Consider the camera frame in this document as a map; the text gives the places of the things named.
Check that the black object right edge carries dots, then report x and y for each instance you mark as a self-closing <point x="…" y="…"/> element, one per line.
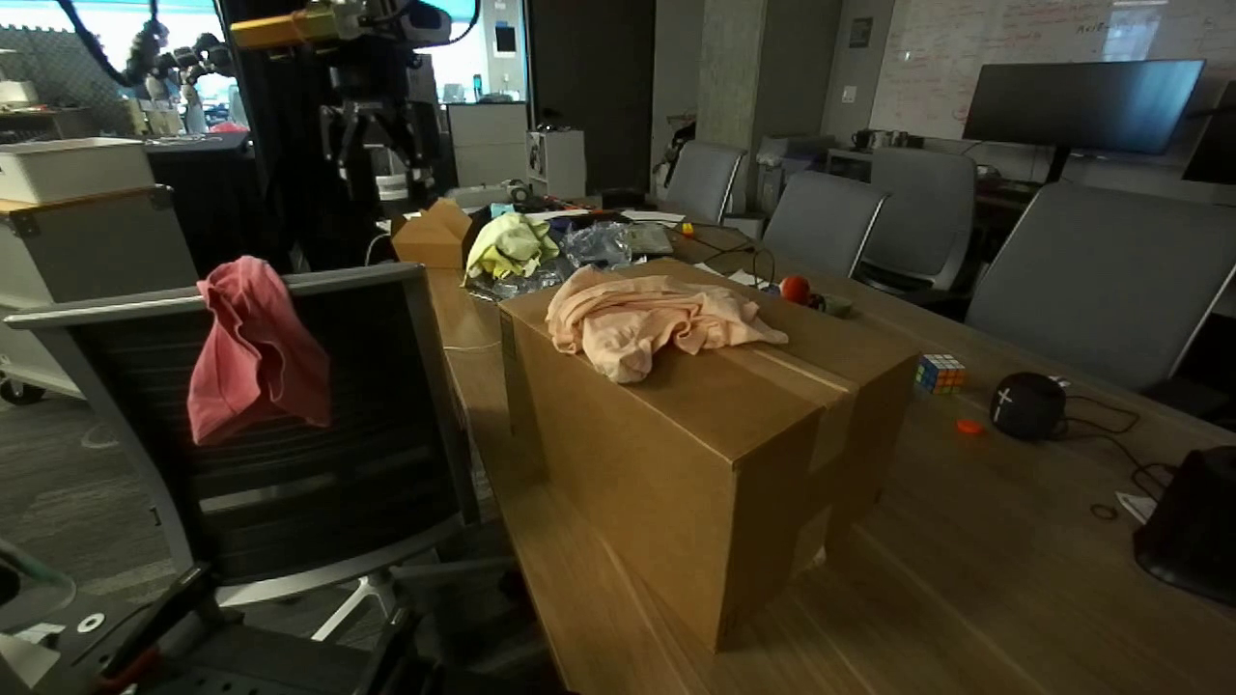
<point x="1190" y="534"/>

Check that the grey chair near right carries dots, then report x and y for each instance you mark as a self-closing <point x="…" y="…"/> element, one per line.
<point x="1100" y="281"/>

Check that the grey cabinet left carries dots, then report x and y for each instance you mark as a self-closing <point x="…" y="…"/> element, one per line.
<point x="77" y="219"/>

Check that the red ball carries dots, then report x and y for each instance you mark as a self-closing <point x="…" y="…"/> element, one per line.
<point x="794" y="293"/>

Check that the clear plastic bag clutter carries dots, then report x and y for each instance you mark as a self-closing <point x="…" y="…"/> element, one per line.
<point x="606" y="245"/>

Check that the small orange object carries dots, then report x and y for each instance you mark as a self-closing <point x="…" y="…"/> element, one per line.
<point x="969" y="425"/>

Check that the small colourful cube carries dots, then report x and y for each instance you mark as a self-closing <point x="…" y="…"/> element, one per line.
<point x="941" y="374"/>

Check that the black mesh office chair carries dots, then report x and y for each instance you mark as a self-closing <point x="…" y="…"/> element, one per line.
<point x="373" y="505"/>

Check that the peach t-shirt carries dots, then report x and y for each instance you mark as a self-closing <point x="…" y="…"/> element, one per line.
<point x="619" y="327"/>

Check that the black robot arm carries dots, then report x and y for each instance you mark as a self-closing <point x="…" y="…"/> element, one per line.
<point x="312" y="78"/>

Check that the large brown cardboard box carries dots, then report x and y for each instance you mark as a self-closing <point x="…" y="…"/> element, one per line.
<point x="727" y="473"/>

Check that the black round speaker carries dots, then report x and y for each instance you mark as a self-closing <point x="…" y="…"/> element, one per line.
<point x="1028" y="407"/>

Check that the grey chair far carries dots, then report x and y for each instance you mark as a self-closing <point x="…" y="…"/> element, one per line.
<point x="704" y="178"/>

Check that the grey chair middle right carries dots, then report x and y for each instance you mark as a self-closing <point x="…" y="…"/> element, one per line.
<point x="925" y="227"/>

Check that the yellow-green crumpled bag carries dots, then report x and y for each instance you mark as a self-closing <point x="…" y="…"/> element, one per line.
<point x="508" y="249"/>

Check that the small brown cardboard box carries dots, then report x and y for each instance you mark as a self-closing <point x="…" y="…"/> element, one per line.
<point x="435" y="236"/>

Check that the grey chair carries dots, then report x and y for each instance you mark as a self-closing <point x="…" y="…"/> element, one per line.
<point x="1100" y="281"/>
<point x="820" y="220"/>
<point x="925" y="227"/>
<point x="704" y="178"/>

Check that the pink t-shirt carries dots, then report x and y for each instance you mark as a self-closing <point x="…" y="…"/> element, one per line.
<point x="257" y="358"/>

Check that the black monitor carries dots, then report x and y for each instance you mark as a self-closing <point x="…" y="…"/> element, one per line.
<point x="1086" y="105"/>

